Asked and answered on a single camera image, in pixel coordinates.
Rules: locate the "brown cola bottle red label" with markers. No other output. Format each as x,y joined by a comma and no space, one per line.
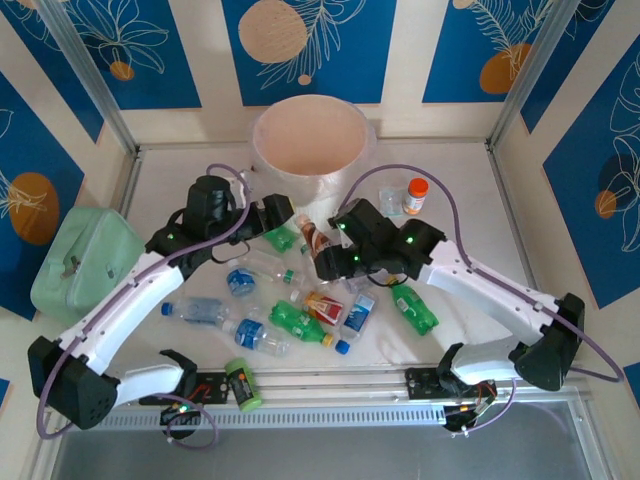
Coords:
315,239

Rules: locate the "green plastic soda bottle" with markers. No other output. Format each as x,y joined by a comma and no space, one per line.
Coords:
280,239
415,310

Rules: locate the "red yellow label bottle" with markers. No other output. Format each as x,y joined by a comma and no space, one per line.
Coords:
325,307

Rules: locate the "clear bottle green cap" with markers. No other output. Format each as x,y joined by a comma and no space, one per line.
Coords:
265,265

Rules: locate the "green bottle yellow cap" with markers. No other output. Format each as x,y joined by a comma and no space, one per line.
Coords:
295,320

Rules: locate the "blue label white cap bottle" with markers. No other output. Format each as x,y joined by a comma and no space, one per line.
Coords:
250,332

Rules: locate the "clear water bottle white cap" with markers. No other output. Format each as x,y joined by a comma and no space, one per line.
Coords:
200,310

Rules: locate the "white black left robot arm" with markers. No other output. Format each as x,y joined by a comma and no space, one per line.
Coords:
125,305

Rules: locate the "white round waste bin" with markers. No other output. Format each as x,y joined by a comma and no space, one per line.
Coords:
322,210

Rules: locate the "clear plastic bin liner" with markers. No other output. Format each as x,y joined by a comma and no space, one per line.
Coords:
310,130

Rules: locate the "small clear plastic packet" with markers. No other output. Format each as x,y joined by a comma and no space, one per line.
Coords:
390,202

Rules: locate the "orange cap pill bottle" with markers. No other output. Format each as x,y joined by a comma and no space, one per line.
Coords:
415,200

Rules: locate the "mint green zipper pouch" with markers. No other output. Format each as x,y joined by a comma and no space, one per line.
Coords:
85,260

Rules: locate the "green cylindrical can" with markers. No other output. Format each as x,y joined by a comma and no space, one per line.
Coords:
242,385

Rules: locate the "grey metal panel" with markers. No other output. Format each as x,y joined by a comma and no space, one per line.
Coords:
320,455

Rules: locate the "right base wiring board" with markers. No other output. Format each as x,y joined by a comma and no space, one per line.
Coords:
457,417

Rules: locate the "base wiring board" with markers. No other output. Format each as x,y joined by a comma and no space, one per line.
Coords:
457,417
172,416

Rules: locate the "left base wiring board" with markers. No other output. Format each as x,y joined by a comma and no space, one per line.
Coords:
172,416

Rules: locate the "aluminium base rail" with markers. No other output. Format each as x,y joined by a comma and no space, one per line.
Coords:
325,382

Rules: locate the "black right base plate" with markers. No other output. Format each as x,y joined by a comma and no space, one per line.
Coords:
420,382

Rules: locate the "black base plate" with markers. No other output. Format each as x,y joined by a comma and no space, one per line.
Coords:
420,382
215,386

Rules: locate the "aluminium frame post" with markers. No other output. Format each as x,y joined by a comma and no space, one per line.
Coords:
96,85
529,75

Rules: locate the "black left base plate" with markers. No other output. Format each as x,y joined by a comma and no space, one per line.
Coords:
215,386

